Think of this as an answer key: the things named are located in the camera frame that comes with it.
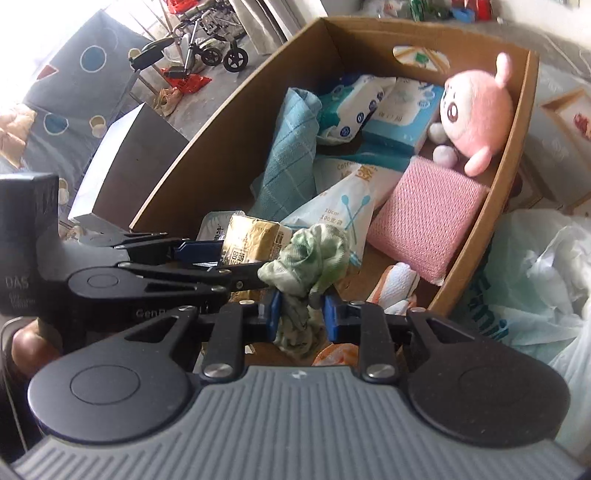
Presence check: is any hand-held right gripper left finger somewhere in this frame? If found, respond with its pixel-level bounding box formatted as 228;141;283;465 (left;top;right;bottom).
122;288;283;384

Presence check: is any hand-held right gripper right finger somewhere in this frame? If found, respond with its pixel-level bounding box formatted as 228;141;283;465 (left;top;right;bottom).
323;293;467;384

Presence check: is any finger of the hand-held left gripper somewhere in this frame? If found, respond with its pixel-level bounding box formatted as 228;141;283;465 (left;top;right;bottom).
78;232;225;265
117;261;274;298

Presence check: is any beige tissue packet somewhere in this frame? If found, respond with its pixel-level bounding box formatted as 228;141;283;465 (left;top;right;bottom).
221;213;294;296

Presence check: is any green floral cloth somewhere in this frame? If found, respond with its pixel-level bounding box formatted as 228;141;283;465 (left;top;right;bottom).
256;224;352;356

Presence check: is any orange striped cloth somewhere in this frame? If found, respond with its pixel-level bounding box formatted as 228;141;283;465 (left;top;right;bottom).
311;262;421;367

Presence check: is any brown cardboard box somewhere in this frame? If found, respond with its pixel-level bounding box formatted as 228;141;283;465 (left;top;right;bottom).
129;16;541;367

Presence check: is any white cotton swab bag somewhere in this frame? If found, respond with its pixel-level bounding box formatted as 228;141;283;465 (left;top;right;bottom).
281;157;402;268

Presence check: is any teal checked towel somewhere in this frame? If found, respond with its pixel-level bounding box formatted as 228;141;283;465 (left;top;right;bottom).
249;87;324;222

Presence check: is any pink knitted towel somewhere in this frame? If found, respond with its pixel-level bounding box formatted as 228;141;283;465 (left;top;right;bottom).
366;155;491;287

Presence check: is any blue wet wipes pack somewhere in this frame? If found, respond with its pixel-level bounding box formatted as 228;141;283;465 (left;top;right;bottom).
316;74;398;141

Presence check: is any light blue carton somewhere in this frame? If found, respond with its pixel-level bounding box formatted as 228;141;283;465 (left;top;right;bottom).
360;78;446;155

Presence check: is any pink plush toy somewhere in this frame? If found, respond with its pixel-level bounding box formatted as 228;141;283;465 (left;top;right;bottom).
428;52;515;177

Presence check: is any person's left hand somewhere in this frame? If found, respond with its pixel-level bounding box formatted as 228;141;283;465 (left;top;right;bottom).
10;318;63;377

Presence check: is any tan cushion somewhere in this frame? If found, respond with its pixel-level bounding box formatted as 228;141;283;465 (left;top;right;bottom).
0;104;38;160

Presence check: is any dark grey cabinet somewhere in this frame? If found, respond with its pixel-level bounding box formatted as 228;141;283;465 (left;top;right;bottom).
68;102;190;227

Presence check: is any beige slipper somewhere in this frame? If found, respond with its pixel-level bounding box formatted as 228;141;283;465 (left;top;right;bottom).
157;85;183;116

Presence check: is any navy blanket with circles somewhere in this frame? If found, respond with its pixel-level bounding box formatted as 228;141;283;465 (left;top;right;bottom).
0;9;153;185

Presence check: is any red snack bag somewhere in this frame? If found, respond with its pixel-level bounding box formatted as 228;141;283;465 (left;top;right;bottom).
161;67;213;95

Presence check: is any wheeled stroller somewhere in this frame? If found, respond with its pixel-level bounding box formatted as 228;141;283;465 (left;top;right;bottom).
128;0;250;93

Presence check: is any large white plastic bag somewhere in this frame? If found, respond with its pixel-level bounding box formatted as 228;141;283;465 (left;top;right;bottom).
450;210;591;444

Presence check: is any white curtain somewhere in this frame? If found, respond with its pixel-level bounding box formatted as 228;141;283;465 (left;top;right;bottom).
228;0;315;47

